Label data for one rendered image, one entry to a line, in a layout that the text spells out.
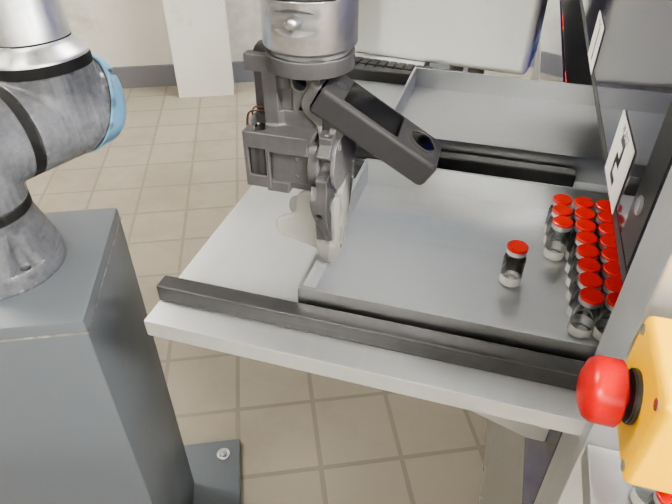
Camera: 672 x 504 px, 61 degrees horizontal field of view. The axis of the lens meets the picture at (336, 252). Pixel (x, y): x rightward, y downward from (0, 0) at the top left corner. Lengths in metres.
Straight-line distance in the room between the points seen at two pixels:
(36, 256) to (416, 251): 0.47
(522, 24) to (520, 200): 0.67
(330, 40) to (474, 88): 0.62
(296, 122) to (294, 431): 1.14
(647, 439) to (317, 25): 0.33
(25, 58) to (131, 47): 2.78
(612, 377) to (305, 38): 0.30
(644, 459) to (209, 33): 3.07
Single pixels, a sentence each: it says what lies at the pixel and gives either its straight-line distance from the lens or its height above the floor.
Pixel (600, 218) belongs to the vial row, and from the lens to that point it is 0.66.
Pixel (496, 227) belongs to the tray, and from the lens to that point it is 0.69.
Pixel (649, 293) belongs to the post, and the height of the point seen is 1.03.
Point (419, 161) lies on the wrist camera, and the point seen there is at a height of 1.04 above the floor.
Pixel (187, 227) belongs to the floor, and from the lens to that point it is 2.26.
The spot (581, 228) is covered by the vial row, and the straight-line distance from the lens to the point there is 0.63.
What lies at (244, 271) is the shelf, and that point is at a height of 0.88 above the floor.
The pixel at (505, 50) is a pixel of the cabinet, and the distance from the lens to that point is 1.36.
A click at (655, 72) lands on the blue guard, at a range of 0.52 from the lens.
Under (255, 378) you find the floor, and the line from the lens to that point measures 1.66.
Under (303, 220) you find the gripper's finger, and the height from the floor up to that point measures 0.96.
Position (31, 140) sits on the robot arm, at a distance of 0.77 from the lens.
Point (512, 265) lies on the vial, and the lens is 0.59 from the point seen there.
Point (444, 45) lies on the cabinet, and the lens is 1.39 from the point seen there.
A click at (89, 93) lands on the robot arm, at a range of 0.80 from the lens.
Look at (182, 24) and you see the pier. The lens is 3.27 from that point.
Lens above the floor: 1.27
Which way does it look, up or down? 38 degrees down
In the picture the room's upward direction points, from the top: straight up
